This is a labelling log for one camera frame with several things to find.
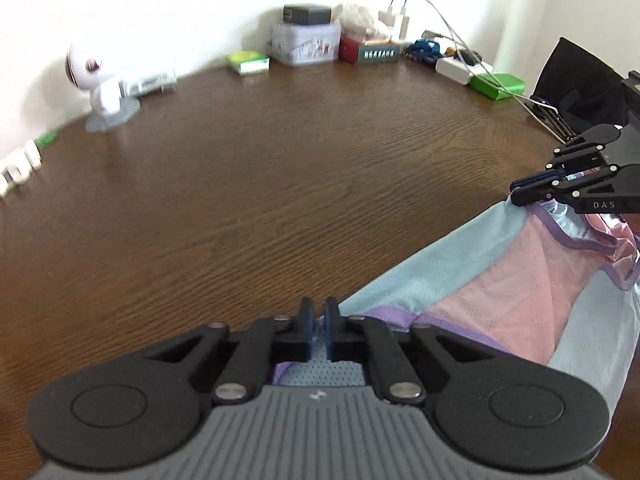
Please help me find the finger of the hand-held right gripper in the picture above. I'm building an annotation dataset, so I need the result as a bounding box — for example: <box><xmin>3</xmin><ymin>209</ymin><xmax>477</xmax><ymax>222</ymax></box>
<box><xmin>520</xmin><ymin>124</ymin><xmax>626</xmax><ymax>184</ymax></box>
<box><xmin>510</xmin><ymin>162</ymin><xmax>640</xmax><ymax>217</ymax></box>

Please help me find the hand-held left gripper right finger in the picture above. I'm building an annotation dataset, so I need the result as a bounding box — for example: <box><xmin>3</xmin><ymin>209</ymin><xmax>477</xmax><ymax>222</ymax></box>
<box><xmin>324</xmin><ymin>297</ymin><xmax>501</xmax><ymax>406</ymax></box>

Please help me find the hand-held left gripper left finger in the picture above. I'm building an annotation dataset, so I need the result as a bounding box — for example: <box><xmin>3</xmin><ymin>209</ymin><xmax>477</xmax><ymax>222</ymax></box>
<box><xmin>145</xmin><ymin>297</ymin><xmax>317</xmax><ymax>406</ymax></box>

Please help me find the pink blue mesh garment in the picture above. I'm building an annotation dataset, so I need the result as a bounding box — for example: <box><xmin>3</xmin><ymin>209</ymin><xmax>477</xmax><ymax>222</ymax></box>
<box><xmin>272</xmin><ymin>195</ymin><xmax>640</xmax><ymax>408</ymax></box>

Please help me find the black folding stand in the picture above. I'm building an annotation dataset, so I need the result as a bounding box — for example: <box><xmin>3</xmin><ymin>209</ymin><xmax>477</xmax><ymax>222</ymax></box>
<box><xmin>520</xmin><ymin>96</ymin><xmax>576</xmax><ymax>142</ymax></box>

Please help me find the black chair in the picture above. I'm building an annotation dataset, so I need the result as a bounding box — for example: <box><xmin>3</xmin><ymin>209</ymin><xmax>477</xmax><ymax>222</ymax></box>
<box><xmin>530</xmin><ymin>37</ymin><xmax>632</xmax><ymax>137</ymax></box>

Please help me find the green flat box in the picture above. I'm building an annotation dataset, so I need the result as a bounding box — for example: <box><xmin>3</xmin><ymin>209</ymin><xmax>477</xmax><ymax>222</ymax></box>
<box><xmin>469</xmin><ymin>73</ymin><xmax>526</xmax><ymax>101</ymax></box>

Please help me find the white power bank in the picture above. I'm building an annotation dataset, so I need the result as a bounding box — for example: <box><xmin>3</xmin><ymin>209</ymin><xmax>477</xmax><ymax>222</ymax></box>
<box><xmin>435</xmin><ymin>56</ymin><xmax>475</xmax><ymax>85</ymax></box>

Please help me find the black flat device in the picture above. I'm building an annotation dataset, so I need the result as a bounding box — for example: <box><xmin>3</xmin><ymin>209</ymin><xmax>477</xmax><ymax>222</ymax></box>
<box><xmin>447</xmin><ymin>46</ymin><xmax>486</xmax><ymax>63</ymax></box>

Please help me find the dark green tissue box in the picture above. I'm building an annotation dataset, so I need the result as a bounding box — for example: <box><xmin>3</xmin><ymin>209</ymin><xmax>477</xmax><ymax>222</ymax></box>
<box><xmin>339</xmin><ymin>35</ymin><xmax>403</xmax><ymax>65</ymax></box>

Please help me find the printed tin box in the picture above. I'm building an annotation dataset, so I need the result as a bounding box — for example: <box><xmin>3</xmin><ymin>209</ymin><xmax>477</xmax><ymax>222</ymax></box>
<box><xmin>270</xmin><ymin>22</ymin><xmax>342</xmax><ymax>67</ymax></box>

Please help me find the green white small packet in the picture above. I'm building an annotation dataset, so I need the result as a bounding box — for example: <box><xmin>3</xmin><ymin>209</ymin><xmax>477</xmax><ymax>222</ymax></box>
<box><xmin>225</xmin><ymin>51</ymin><xmax>271</xmax><ymax>77</ymax></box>

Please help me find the black charger block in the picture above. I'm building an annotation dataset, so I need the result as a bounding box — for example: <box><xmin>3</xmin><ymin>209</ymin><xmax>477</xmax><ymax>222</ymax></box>
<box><xmin>282</xmin><ymin>4</ymin><xmax>333</xmax><ymax>26</ymax></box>

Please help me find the white rectangular gadget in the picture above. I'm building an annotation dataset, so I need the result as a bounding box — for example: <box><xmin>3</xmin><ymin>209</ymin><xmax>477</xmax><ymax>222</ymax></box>
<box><xmin>120</xmin><ymin>71</ymin><xmax>177</xmax><ymax>97</ymax></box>

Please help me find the white robot figurine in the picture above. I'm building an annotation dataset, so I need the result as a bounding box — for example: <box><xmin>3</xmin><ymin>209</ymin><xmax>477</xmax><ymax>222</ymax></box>
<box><xmin>65</xmin><ymin>42</ymin><xmax>141</xmax><ymax>133</ymax></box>

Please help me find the white plastic clip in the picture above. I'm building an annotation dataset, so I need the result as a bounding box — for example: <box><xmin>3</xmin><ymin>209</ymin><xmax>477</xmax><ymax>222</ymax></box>
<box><xmin>0</xmin><ymin>141</ymin><xmax>43</xmax><ymax>198</ymax></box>

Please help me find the white charging cable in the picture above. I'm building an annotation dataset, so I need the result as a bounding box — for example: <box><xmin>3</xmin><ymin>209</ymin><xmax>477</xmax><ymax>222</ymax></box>
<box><xmin>390</xmin><ymin>0</ymin><xmax>563</xmax><ymax>137</ymax></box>
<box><xmin>400</xmin><ymin>0</ymin><xmax>531</xmax><ymax>98</ymax></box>

